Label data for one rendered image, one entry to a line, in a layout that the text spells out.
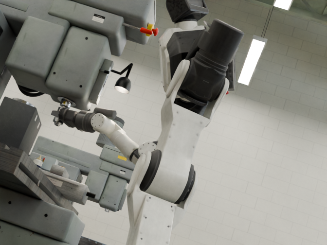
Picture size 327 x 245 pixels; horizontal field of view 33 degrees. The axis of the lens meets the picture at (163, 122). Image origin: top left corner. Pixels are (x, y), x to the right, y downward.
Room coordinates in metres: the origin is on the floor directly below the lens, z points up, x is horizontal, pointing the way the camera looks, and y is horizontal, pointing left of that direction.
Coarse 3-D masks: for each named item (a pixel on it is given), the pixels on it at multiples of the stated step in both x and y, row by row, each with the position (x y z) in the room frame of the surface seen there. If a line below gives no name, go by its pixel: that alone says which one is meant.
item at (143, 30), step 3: (123, 24) 2.21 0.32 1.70; (126, 24) 2.20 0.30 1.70; (129, 27) 2.21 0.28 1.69; (132, 27) 2.20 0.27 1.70; (135, 27) 2.20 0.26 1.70; (138, 27) 2.20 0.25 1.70; (141, 30) 2.19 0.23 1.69; (144, 30) 2.19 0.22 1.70; (147, 30) 2.19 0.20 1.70; (150, 30) 2.19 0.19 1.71; (147, 33) 2.19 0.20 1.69; (150, 33) 2.19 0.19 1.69
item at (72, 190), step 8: (40, 168) 2.44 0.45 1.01; (48, 176) 2.40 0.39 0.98; (56, 176) 2.39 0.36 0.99; (56, 184) 2.39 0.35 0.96; (64, 184) 2.39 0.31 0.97; (72, 184) 2.39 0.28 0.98; (80, 184) 2.39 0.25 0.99; (64, 192) 2.39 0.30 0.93; (72, 192) 2.39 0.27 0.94; (80, 192) 2.38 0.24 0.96; (72, 200) 2.51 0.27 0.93; (80, 200) 2.40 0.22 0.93
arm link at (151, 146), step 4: (144, 144) 2.08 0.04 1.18; (148, 144) 2.07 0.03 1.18; (152, 144) 2.07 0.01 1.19; (156, 144) 2.07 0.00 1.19; (140, 148) 2.07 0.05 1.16; (144, 148) 2.07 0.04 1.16; (148, 148) 2.07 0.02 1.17; (152, 148) 2.06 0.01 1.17; (140, 152) 2.07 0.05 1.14; (144, 152) 2.06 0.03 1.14
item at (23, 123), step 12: (0, 108) 1.86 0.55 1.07; (12, 108) 1.86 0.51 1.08; (24, 108) 1.86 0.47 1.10; (0, 120) 1.86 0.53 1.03; (12, 120) 1.86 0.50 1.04; (24, 120) 1.86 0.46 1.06; (36, 120) 1.95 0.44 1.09; (0, 132) 1.86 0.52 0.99; (12, 132) 1.86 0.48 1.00; (24, 132) 1.86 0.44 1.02; (36, 132) 2.05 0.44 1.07; (12, 144) 1.86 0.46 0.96; (24, 144) 1.93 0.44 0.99
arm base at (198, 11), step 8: (168, 0) 1.89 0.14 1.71; (176, 0) 1.87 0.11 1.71; (184, 0) 1.85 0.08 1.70; (168, 8) 1.90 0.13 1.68; (176, 8) 1.88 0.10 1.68; (184, 8) 1.86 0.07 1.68; (192, 8) 1.85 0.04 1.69; (200, 8) 1.90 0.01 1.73; (176, 16) 1.89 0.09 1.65; (184, 16) 1.88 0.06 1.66; (192, 16) 1.90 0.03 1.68; (200, 16) 1.93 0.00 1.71
